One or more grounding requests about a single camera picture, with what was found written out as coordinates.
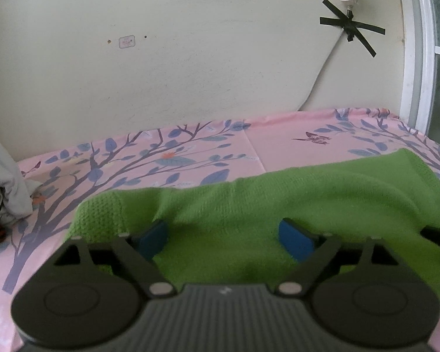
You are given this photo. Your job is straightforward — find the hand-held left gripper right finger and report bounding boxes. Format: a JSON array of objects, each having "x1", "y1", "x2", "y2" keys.
[{"x1": 275, "y1": 218, "x2": 400, "y2": 298}]

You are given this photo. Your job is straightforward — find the white window frame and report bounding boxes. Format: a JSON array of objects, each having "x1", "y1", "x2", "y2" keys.
[{"x1": 398, "y1": 0, "x2": 440, "y2": 134}]

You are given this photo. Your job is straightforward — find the white cable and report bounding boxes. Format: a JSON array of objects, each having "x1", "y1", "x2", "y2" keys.
[{"x1": 299, "y1": 5, "x2": 353, "y2": 111}]

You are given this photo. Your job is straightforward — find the grey printed garment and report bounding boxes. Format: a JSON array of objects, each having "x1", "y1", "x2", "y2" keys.
[{"x1": 0, "y1": 124, "x2": 33, "y2": 224}]

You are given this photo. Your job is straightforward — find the black tape cross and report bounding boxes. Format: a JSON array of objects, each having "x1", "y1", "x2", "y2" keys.
[{"x1": 320, "y1": 0, "x2": 385, "y2": 58}]

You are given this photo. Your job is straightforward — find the pink floral bedsheet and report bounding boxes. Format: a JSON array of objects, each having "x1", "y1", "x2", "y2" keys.
[{"x1": 0, "y1": 107, "x2": 440, "y2": 352}]

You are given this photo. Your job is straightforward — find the green knitted sweater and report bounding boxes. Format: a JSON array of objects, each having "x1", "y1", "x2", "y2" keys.
[{"x1": 70, "y1": 148, "x2": 440, "y2": 314}]

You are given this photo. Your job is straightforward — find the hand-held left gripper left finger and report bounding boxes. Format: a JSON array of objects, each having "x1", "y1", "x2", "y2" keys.
[{"x1": 53, "y1": 220, "x2": 177, "y2": 298}]

